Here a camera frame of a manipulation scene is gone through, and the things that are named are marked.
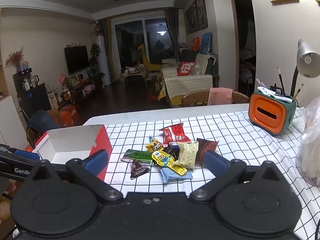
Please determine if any yellow cartoon snack packet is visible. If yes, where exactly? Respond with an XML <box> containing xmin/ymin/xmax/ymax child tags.
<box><xmin>151</xmin><ymin>150</ymin><xmax>188</xmax><ymax>176</ymax></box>

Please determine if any dark framed wall picture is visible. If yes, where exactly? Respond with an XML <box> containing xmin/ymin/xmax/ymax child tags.
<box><xmin>184</xmin><ymin>10</ymin><xmax>191</xmax><ymax>34</ymax></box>
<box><xmin>188</xmin><ymin>0</ymin><xmax>200</xmax><ymax>33</ymax></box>
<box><xmin>195</xmin><ymin>0</ymin><xmax>209</xmax><ymax>29</ymax></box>

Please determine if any dark blue jacket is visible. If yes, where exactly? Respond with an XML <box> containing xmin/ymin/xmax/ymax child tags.
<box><xmin>26</xmin><ymin>109</ymin><xmax>61</xmax><ymax>137</ymax></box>

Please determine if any red and white cardboard box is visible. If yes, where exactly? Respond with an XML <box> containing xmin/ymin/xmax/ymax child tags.
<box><xmin>32</xmin><ymin>124</ymin><xmax>113</xmax><ymax>182</ymax></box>

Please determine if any orange cardboard box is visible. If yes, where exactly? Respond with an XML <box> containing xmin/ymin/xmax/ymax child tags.
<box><xmin>58</xmin><ymin>105</ymin><xmax>81</xmax><ymax>127</ymax></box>

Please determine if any yellow giraffe toy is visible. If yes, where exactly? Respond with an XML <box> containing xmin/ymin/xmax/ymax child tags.
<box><xmin>137</xmin><ymin>43</ymin><xmax>163</xmax><ymax>77</ymax></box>

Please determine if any green potted plant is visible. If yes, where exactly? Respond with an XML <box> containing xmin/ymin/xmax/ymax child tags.
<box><xmin>89</xmin><ymin>42</ymin><xmax>102</xmax><ymax>77</ymax></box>

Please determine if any brown triangular chocolate packet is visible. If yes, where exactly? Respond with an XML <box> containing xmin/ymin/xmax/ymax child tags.
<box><xmin>130</xmin><ymin>159</ymin><xmax>151</xmax><ymax>180</ymax></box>

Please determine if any grey pillow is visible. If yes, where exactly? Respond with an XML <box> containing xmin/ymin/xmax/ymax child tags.
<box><xmin>192</xmin><ymin>60</ymin><xmax>203</xmax><ymax>75</ymax></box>

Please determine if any orange and green tissue box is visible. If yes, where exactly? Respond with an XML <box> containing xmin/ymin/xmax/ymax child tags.
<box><xmin>249</xmin><ymin>86</ymin><xmax>297</xmax><ymax>136</ymax></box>

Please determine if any wooden chair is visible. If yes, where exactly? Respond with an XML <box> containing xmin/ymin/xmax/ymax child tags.
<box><xmin>181</xmin><ymin>88</ymin><xmax>250</xmax><ymax>107</ymax></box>
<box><xmin>26</xmin><ymin>127</ymin><xmax>43</xmax><ymax>149</ymax></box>

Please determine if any dark television cabinet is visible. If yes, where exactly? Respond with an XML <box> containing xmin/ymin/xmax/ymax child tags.
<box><xmin>60</xmin><ymin>74</ymin><xmax>106</xmax><ymax>106</ymax></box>

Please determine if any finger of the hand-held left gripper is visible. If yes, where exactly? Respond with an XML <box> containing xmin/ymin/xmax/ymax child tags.
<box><xmin>0</xmin><ymin>144</ymin><xmax>41</xmax><ymax>163</ymax></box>

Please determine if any light blue snack packet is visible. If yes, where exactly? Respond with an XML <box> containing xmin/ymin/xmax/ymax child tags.
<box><xmin>160</xmin><ymin>166</ymin><xmax>194</xmax><ymax>183</ymax></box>

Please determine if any sofa with cream cover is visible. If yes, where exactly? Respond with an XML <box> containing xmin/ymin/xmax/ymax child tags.
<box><xmin>158</xmin><ymin>52</ymin><xmax>220</xmax><ymax>107</ymax></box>

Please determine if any white cabinet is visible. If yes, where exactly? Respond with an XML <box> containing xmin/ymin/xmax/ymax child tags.
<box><xmin>0</xmin><ymin>95</ymin><xmax>28</xmax><ymax>151</ymax></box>

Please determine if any dried flower vase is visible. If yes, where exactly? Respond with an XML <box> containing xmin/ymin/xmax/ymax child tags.
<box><xmin>5</xmin><ymin>46</ymin><xmax>24</xmax><ymax>73</ymax></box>

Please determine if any small yellow candy packet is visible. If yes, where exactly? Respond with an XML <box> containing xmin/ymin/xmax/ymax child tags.
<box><xmin>146</xmin><ymin>138</ymin><xmax>163</xmax><ymax>152</ymax></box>

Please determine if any white standing air conditioner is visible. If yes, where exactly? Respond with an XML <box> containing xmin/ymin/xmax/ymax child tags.
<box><xmin>96</xmin><ymin>35</ymin><xmax>112</xmax><ymax>86</ymax></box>

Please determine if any red snack packet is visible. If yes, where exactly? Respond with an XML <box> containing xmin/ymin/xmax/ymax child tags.
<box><xmin>159</xmin><ymin>123</ymin><xmax>192</xmax><ymax>144</ymax></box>

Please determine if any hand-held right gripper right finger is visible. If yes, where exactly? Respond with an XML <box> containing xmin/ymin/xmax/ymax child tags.
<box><xmin>189</xmin><ymin>151</ymin><xmax>290</xmax><ymax>202</ymax></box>

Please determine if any person's left hand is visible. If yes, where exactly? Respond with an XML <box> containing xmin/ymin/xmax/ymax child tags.
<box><xmin>0</xmin><ymin>182</ymin><xmax>16</xmax><ymax>221</ymax></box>

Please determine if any glass sliding door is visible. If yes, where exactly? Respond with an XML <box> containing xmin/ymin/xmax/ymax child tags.
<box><xmin>113</xmin><ymin>17</ymin><xmax>173</xmax><ymax>81</ymax></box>

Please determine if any calligraphy brush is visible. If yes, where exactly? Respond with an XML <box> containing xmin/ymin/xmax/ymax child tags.
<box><xmin>292</xmin><ymin>83</ymin><xmax>304</xmax><ymax>101</ymax></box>
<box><xmin>276</xmin><ymin>66</ymin><xmax>286</xmax><ymax>94</ymax></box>

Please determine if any white checked tablecloth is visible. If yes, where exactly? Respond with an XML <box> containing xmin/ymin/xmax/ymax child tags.
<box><xmin>12</xmin><ymin>109</ymin><xmax>320</xmax><ymax>240</ymax></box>

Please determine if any pink towel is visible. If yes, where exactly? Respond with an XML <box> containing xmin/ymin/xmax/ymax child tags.
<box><xmin>207</xmin><ymin>87</ymin><xmax>233</xmax><ymax>106</ymax></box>

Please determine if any brown curtain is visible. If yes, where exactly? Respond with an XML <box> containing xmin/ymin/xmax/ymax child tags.
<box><xmin>164</xmin><ymin>8</ymin><xmax>181</xmax><ymax>62</ymax></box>
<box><xmin>100</xmin><ymin>18</ymin><xmax>118</xmax><ymax>83</ymax></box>

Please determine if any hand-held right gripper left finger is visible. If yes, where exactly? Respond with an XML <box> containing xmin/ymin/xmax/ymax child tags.
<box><xmin>24</xmin><ymin>149</ymin><xmax>123</xmax><ymax>202</ymax></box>

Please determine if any green snack bar packet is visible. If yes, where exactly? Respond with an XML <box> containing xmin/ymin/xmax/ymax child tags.
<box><xmin>120</xmin><ymin>149</ymin><xmax>155</xmax><ymax>166</ymax></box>

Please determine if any blue cushion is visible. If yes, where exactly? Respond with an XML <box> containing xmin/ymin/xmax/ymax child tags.
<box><xmin>200</xmin><ymin>32</ymin><xmax>213</xmax><ymax>54</ymax></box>

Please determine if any white marker pen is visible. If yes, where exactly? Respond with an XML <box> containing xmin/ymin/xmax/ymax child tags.
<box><xmin>256</xmin><ymin>78</ymin><xmax>293</xmax><ymax>103</ymax></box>

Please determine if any shiny brown snack packet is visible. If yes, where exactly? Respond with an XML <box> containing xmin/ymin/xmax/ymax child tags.
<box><xmin>195</xmin><ymin>138</ymin><xmax>219</xmax><ymax>163</ymax></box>

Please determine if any black television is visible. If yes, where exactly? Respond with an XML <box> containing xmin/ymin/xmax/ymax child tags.
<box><xmin>64</xmin><ymin>45</ymin><xmax>90</xmax><ymax>75</ymax></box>

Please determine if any wooden coffee table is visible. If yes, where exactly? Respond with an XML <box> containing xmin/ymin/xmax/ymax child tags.
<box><xmin>119</xmin><ymin>66</ymin><xmax>148</xmax><ymax>86</ymax></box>

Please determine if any black tea bar machine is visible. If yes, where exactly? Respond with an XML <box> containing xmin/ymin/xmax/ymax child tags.
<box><xmin>13</xmin><ymin>67</ymin><xmax>52</xmax><ymax>123</ymax></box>

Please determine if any translucent plastic bag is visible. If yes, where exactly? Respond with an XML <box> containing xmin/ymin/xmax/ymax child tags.
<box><xmin>296</xmin><ymin>97</ymin><xmax>320</xmax><ymax>187</ymax></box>

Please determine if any red printed pillow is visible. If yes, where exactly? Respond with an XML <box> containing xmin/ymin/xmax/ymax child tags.
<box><xmin>177</xmin><ymin>61</ymin><xmax>197</xmax><ymax>77</ymax></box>

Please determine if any cream snack packet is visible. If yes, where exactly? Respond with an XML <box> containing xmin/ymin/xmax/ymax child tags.
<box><xmin>172</xmin><ymin>140</ymin><xmax>199</xmax><ymax>169</ymax></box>

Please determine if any black snack packet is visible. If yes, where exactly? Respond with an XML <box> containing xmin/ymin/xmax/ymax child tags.
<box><xmin>164</xmin><ymin>146</ymin><xmax>181</xmax><ymax>161</ymax></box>

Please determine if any silver desk lamp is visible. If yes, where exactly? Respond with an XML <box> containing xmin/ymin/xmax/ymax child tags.
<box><xmin>289</xmin><ymin>39</ymin><xmax>320</xmax><ymax>98</ymax></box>

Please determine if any pink flower bouquet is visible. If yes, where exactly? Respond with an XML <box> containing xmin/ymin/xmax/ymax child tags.
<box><xmin>58</xmin><ymin>73</ymin><xmax>69</xmax><ymax>91</ymax></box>

